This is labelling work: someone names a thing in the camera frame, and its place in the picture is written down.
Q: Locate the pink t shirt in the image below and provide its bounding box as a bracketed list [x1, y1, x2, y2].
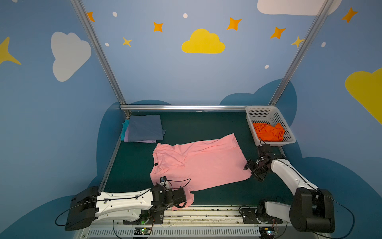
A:
[150, 133, 251, 207]

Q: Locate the white plastic laundry basket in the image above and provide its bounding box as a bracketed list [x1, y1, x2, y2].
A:
[245, 106, 296, 147]

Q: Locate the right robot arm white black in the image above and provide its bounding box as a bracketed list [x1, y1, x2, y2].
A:
[244, 143, 335, 234]

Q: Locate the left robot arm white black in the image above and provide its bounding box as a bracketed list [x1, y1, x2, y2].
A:
[63, 183, 187, 231]

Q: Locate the orange t shirt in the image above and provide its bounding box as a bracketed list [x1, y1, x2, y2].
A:
[253, 123, 285, 142]

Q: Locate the left green circuit board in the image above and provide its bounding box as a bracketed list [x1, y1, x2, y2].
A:
[133, 228, 152, 237]

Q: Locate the green circuit board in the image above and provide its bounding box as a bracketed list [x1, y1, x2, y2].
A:
[259, 227, 276, 239]
[133, 228, 152, 237]

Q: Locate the right green circuit board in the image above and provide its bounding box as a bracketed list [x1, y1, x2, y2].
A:
[259, 227, 276, 239]

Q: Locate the folded lilac t shirt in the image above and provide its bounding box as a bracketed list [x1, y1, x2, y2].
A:
[121, 128, 157, 143]

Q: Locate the folded grey blue t shirt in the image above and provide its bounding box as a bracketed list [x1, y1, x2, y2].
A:
[128, 115, 166, 141]

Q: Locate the folded teal t shirt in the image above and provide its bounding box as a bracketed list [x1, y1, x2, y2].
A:
[120, 119, 129, 142]

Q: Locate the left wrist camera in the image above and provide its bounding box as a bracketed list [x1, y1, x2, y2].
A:
[160, 176, 168, 186]

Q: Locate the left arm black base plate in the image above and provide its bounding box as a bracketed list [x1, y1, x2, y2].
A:
[123, 209, 164, 225]

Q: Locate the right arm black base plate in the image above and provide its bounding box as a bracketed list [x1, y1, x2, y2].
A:
[238, 206, 283, 225]

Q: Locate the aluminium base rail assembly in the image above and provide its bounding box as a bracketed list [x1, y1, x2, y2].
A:
[74, 205, 330, 239]

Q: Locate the aluminium frame back crossbar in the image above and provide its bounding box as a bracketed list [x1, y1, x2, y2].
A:
[120, 104, 246, 112]

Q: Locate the aluminium frame right post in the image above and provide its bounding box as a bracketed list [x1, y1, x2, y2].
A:
[269, 0, 335, 106]

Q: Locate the aluminium frame post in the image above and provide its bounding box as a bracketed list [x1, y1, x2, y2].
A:
[269, 0, 335, 106]
[70, 0, 131, 119]

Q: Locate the aluminium frame left post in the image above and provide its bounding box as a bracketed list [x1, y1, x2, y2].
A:
[70, 0, 131, 119]

